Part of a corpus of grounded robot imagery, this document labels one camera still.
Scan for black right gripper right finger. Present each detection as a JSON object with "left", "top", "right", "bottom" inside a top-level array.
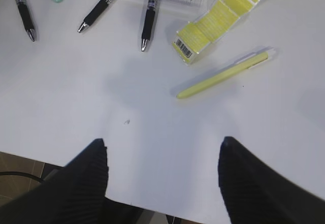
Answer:
[{"left": 218, "top": 136, "right": 324, "bottom": 223}]

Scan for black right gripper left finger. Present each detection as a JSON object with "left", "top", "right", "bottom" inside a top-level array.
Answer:
[{"left": 1, "top": 139, "right": 108, "bottom": 223}]

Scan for yellow pen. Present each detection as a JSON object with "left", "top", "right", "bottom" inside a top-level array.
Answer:
[{"left": 176, "top": 48, "right": 277, "bottom": 99}]

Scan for yellow sticky note packet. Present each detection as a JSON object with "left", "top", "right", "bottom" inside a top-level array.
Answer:
[{"left": 172, "top": 0, "right": 261, "bottom": 65}]

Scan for black pen middle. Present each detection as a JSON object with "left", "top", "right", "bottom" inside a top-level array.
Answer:
[{"left": 78, "top": 0, "right": 114, "bottom": 33}]

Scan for black pen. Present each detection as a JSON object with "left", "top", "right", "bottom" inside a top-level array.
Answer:
[
  {"left": 78, "top": 0, "right": 114, "bottom": 33},
  {"left": 141, "top": 0, "right": 158, "bottom": 52},
  {"left": 15, "top": 0, "right": 36, "bottom": 42}
]

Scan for black pen left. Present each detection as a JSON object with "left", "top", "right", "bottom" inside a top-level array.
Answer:
[{"left": 15, "top": 0, "right": 36, "bottom": 42}]

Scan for black pen right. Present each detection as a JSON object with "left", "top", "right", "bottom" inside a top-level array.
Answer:
[{"left": 141, "top": 0, "right": 158, "bottom": 52}]

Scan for black floor cable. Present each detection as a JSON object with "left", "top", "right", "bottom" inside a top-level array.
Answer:
[{"left": 0, "top": 171, "right": 45, "bottom": 183}]

